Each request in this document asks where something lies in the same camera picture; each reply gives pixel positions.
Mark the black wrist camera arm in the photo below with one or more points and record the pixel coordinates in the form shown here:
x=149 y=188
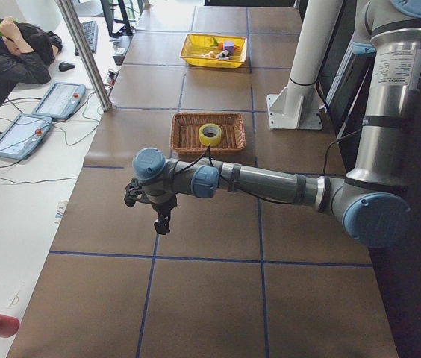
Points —
x=133 y=193

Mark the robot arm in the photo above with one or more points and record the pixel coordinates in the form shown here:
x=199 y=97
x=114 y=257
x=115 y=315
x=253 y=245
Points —
x=368 y=201

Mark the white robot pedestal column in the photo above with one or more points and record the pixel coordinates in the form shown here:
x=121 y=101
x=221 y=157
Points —
x=296 y=106

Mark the person in black jacket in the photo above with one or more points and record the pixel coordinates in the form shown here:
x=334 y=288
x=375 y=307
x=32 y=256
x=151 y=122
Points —
x=26 y=53

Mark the aluminium frame post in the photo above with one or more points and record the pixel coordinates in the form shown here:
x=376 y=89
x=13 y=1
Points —
x=74 y=26

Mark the brown wicker basket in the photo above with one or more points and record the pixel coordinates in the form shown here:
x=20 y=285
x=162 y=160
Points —
x=192 y=133

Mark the toy croissant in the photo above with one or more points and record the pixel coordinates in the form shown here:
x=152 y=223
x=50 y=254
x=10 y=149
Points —
x=210 y=55

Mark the lower teach pendant tablet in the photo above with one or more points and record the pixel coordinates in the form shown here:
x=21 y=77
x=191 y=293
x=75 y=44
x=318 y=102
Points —
x=22 y=137

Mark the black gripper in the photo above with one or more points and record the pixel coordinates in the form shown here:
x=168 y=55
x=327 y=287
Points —
x=163 y=206

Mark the black keyboard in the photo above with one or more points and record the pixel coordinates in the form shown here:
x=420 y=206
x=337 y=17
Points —
x=90 y=31

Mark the purple cube block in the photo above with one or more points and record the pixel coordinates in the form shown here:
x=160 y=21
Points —
x=228 y=46

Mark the orange toy carrot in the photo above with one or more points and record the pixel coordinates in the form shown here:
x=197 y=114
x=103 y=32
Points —
x=215 y=43

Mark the upper teach pendant tablet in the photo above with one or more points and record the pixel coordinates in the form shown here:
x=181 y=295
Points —
x=60 y=101

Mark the white black toy figure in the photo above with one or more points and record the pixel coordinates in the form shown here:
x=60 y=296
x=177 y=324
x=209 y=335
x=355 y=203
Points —
x=223 y=55

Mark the yellow plastic basket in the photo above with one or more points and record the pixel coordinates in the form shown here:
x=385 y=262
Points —
x=195 y=45

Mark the teach pendant tablet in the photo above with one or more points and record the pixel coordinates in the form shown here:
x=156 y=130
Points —
x=22 y=137
x=60 y=101

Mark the yellow tape roll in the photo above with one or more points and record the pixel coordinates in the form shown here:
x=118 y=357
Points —
x=210 y=134

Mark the black computer mouse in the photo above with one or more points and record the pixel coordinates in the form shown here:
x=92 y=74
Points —
x=65 y=66

